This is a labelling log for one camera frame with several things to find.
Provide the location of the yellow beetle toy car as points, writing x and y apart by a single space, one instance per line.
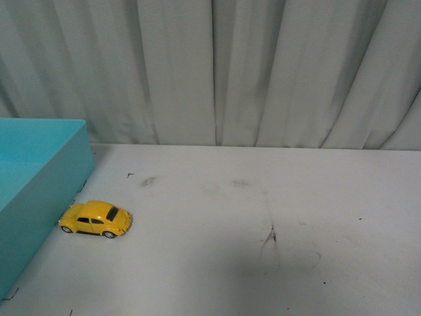
96 218

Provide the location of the white pleated curtain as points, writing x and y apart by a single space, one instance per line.
313 74

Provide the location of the turquoise plastic storage bin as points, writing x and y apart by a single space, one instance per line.
44 164

